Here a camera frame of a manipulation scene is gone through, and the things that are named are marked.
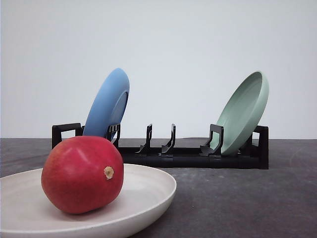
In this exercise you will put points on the red pomegranate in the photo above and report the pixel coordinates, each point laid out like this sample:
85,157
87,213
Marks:
83,174

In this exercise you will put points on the light blue plate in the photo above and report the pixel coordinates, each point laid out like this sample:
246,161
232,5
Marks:
107,104

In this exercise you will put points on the mint green plate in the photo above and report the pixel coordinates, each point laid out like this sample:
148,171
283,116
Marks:
241,112

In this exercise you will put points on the white plate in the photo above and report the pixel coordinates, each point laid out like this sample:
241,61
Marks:
25,211

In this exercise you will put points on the black dish rack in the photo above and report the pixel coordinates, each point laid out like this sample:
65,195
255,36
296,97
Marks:
172,152

